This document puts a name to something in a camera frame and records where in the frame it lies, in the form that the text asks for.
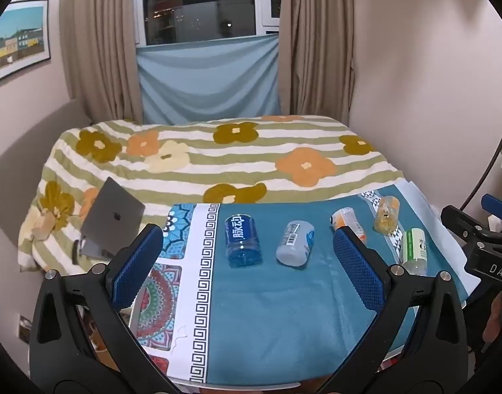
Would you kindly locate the blue label plastic cup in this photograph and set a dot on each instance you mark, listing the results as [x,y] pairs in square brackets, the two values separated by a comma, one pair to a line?
[242,240]

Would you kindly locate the green white label plastic cup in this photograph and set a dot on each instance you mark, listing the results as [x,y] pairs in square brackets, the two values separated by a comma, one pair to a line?
[414,250]

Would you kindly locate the orange label plastic cup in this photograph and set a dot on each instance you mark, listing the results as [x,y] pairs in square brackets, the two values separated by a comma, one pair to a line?
[349,223]

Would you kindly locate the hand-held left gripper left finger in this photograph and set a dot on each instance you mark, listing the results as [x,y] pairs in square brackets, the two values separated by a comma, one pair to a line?
[137,269]

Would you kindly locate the yellow plastic cup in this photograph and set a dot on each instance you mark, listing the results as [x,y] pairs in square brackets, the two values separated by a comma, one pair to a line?
[385,215]

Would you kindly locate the blue patterned cloth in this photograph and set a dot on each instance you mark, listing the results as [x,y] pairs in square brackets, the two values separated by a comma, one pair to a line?
[275,308]

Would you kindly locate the light blue hanging cloth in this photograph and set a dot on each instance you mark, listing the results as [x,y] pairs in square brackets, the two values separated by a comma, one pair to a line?
[210,80]

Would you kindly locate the clear grey label plastic cup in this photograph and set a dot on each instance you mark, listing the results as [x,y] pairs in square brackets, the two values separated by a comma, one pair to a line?
[295,243]

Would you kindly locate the beige curtain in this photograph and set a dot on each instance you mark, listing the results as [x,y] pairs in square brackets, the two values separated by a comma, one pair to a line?
[316,41]
[97,41]

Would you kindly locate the striped floral blanket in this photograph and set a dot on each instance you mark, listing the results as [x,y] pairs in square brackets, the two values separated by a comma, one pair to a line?
[234,160]

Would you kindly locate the grey laptop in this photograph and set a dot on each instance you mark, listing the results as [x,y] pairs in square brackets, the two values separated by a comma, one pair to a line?
[111,215]

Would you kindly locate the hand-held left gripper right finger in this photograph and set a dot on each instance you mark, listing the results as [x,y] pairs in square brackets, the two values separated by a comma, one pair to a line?
[360,271]

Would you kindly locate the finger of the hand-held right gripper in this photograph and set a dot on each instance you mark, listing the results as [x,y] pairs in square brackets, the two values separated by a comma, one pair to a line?
[495,204]
[460,219]

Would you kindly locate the wall poster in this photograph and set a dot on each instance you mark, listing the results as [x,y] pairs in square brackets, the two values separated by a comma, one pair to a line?
[17,39]

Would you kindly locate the window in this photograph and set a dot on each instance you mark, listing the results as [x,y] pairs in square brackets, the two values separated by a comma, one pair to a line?
[201,4]

